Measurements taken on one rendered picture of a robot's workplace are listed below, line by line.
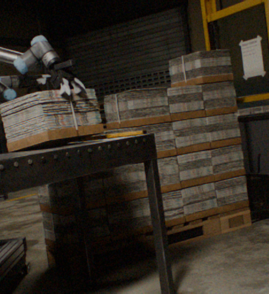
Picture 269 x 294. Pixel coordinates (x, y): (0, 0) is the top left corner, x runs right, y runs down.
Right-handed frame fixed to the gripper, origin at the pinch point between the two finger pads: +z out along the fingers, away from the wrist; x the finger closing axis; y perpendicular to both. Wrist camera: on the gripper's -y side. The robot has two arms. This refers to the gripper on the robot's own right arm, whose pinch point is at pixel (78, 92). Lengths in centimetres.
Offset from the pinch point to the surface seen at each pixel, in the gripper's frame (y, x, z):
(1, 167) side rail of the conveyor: -4, 66, 32
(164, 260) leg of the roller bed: 32, -22, 81
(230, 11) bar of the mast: -13, -206, -57
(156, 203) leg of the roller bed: 16, -22, 58
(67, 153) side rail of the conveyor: -3.2, 33.0, 31.8
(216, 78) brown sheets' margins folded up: 10, -157, -10
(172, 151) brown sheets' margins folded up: 48, -114, 18
